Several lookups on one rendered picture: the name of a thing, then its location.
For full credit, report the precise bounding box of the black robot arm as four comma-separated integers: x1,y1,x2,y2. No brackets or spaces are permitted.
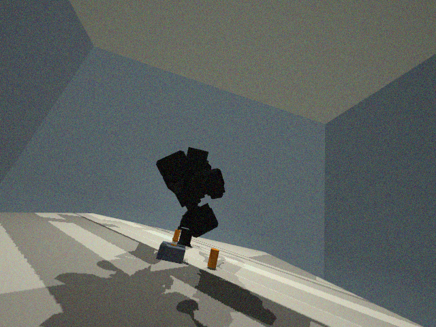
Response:
177,147,225,247

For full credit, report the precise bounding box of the brown tapered cylinder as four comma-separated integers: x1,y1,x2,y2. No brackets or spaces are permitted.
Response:
207,248,219,268

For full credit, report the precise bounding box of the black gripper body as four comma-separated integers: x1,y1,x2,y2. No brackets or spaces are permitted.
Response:
156,151,218,238

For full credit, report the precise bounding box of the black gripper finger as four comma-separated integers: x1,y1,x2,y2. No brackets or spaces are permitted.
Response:
182,203,213,227
163,164,194,195

